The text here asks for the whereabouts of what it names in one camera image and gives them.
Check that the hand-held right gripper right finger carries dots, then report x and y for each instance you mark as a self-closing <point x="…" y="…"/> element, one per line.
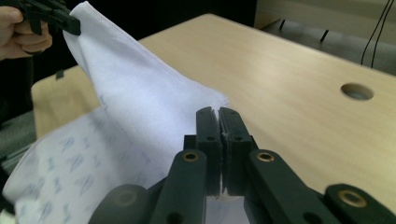
<point x="233" y="133"/>

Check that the white cloth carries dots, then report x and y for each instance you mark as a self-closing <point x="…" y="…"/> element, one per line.
<point x="130" y="93"/>

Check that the dark grey tape strip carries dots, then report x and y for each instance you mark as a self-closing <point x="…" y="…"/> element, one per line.
<point x="60" y="74"/>

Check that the small black wall bracket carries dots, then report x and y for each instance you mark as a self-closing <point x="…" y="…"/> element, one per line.
<point x="324" y="36"/>
<point x="282" y="25"/>

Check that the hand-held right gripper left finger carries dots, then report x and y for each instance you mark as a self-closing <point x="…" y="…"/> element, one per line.
<point x="210" y="130"/>

